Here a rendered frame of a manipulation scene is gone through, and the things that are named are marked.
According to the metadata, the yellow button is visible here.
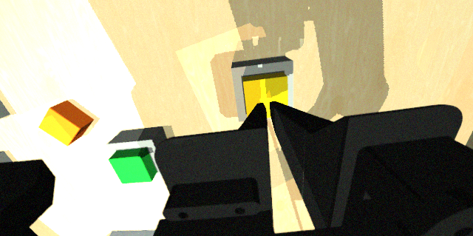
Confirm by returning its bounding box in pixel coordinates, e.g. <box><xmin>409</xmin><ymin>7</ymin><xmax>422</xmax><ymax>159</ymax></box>
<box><xmin>231</xmin><ymin>55</ymin><xmax>294</xmax><ymax>122</ymax></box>

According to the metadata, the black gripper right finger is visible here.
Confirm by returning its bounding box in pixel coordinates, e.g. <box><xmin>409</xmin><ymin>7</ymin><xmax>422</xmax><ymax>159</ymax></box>
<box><xmin>270</xmin><ymin>101</ymin><xmax>463</xmax><ymax>229</ymax></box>

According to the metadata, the green button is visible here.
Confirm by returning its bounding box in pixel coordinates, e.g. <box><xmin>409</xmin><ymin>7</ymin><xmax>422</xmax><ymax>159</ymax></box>
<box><xmin>107</xmin><ymin>127</ymin><xmax>167</xmax><ymax>184</ymax></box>

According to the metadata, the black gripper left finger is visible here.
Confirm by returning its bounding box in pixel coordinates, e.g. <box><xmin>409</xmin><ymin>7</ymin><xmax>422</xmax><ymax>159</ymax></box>
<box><xmin>154</xmin><ymin>103</ymin><xmax>273</xmax><ymax>219</ymax></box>

